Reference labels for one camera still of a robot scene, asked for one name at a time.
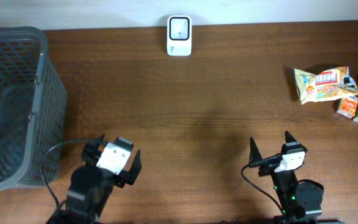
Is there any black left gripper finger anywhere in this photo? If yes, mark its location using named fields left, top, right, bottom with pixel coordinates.
left=127, top=150, right=142, bottom=185
left=89, top=134, right=105, bottom=148

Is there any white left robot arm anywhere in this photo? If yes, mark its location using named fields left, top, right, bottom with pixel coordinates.
left=40, top=135, right=142, bottom=223

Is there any yellow snack bag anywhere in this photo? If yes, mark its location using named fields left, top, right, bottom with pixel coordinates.
left=293, top=66, right=358, bottom=105

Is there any white barcode scanner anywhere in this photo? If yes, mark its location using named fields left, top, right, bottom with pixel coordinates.
left=167, top=15, right=193, bottom=57

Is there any orange small box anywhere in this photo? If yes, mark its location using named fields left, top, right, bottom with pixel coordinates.
left=336, top=96, right=358, bottom=118

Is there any grey plastic basket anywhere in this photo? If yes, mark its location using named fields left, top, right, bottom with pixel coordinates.
left=0, top=27, right=67, bottom=191

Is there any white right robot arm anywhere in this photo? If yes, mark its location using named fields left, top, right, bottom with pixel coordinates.
left=241, top=131, right=340, bottom=224

